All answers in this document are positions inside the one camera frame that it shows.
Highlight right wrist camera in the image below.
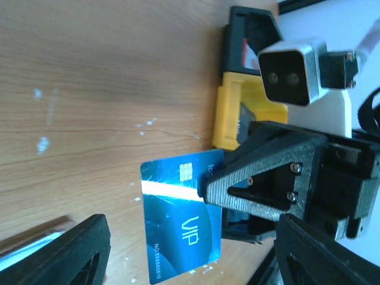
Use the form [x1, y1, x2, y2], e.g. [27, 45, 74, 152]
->
[258, 39, 360, 138]

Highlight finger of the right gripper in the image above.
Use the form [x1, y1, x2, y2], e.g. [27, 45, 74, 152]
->
[201, 121, 328, 221]

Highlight black yellow card tray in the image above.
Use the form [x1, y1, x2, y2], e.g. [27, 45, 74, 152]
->
[213, 6, 288, 243]

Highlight brown leather card holder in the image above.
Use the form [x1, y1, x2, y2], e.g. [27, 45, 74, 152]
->
[1, 216, 77, 271]

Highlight red white credit card stack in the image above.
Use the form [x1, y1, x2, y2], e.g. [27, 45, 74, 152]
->
[242, 38, 259, 71]

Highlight right black frame post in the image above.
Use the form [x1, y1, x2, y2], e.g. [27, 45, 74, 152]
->
[278, 0, 324, 15]

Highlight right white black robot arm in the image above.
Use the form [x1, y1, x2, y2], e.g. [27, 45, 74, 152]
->
[202, 90, 379, 243]

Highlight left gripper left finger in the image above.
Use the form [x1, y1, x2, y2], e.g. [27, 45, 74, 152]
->
[1, 214, 111, 284]

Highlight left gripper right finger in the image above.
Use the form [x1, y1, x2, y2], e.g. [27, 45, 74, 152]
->
[274, 214, 379, 284]

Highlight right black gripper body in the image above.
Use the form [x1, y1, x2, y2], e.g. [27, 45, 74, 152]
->
[273, 123, 379, 240]

